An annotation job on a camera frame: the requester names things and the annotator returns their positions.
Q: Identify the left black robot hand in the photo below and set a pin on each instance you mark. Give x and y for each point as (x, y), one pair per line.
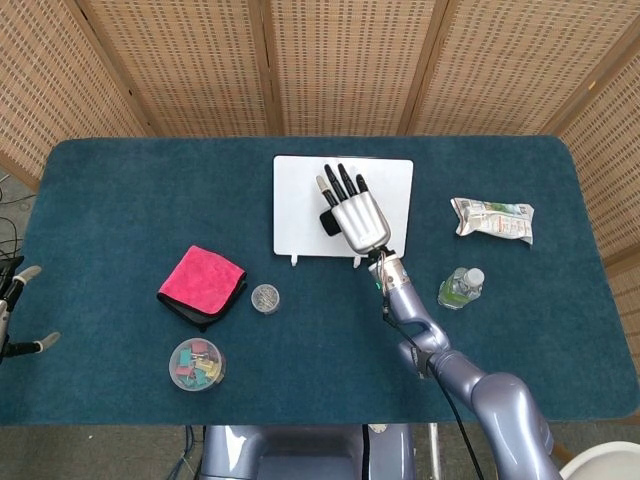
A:
(12, 300)

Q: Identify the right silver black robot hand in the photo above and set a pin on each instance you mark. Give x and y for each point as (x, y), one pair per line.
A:
(360, 220)

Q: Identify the black eraser block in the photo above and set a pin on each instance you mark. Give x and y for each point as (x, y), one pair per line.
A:
(330, 223)

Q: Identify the right lilac robot arm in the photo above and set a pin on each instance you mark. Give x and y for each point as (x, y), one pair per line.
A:
(450, 365)

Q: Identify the white rectangular board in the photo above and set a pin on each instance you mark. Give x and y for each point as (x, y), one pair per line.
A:
(300, 210)

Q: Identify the clear plastic water bottle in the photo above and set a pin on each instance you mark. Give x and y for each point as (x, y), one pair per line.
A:
(461, 288)

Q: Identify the small round pin box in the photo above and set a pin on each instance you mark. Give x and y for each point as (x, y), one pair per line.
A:
(265, 298)

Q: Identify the crumpled white snack packet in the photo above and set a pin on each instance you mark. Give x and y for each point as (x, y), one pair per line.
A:
(492, 220)

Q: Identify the blue table cloth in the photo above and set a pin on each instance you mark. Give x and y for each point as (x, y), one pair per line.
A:
(125, 210)

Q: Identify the woven bamboo screen panel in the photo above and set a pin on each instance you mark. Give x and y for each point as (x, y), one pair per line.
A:
(45, 85)
(610, 165)
(350, 65)
(180, 65)
(510, 65)

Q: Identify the folded pink microfiber cloth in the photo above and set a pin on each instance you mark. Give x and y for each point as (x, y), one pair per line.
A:
(202, 285)

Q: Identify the clear tub of binder clips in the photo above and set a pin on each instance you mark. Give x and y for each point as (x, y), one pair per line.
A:
(196, 364)

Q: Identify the lilac robot torso base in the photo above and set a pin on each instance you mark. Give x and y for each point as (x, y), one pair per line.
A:
(305, 452)

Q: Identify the metal table leg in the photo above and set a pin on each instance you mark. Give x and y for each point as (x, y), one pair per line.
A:
(435, 452)

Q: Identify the wooden stick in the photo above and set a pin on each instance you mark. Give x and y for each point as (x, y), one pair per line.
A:
(561, 451)

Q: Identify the white round stool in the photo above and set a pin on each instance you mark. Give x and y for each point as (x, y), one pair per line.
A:
(605, 462)

